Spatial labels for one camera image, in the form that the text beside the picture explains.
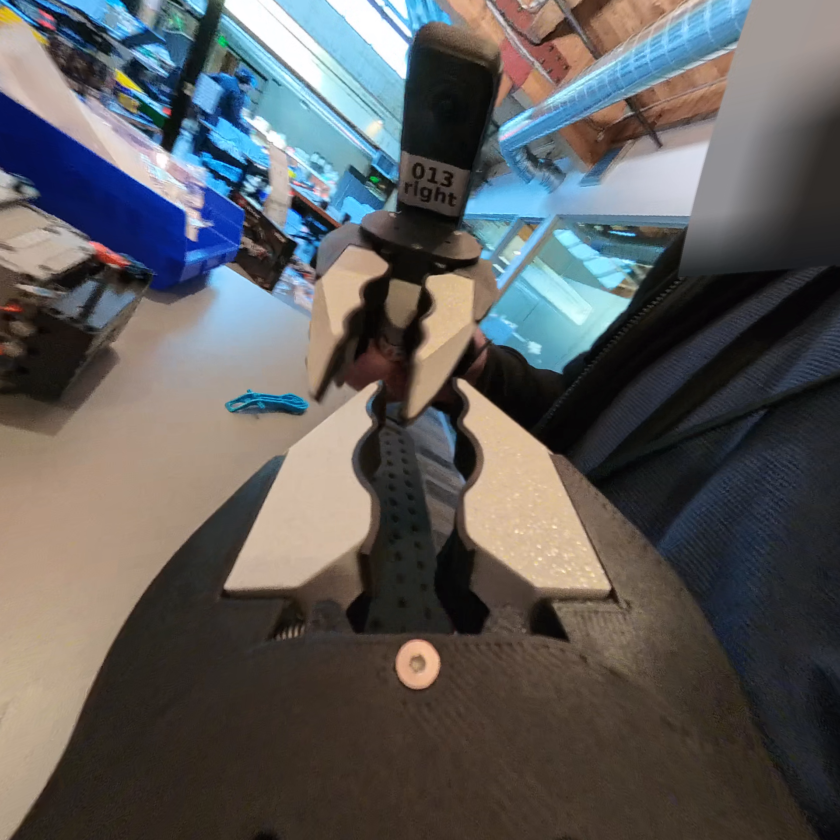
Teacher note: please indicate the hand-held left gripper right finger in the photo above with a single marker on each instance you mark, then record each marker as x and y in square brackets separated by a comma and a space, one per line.
[531, 525]

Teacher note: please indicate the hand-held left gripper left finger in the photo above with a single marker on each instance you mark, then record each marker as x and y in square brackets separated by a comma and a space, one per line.
[302, 525]

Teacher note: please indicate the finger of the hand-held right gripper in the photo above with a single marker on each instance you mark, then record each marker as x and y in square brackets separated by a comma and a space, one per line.
[449, 328]
[338, 308]

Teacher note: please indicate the grey building block model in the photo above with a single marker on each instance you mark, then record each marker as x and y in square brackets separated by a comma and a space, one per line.
[59, 295]

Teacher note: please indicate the person's right forearm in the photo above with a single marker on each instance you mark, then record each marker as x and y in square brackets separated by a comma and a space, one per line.
[525, 387]

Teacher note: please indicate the person's right hand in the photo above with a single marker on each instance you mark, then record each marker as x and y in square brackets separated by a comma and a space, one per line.
[377, 374]

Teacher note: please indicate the dark toy car box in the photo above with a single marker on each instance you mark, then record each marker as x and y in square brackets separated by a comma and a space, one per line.
[262, 249]

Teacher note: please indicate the black studded armrest pad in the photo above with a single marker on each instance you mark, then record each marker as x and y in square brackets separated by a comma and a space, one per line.
[403, 525]

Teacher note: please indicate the turquoise plastic tool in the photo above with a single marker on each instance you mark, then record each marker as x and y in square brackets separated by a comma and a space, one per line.
[262, 401]

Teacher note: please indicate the black jacket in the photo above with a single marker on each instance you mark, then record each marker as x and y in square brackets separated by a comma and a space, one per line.
[610, 367]

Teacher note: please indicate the blue woven fabric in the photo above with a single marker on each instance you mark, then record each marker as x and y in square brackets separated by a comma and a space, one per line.
[722, 525]

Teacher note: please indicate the black pillar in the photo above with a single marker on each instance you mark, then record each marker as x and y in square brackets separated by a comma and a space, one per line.
[190, 72]

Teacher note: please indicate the blue bin with plastic bags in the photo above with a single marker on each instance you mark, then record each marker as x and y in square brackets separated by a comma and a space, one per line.
[98, 197]

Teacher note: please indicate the silver air duct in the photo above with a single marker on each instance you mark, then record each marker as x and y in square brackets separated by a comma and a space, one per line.
[623, 72]

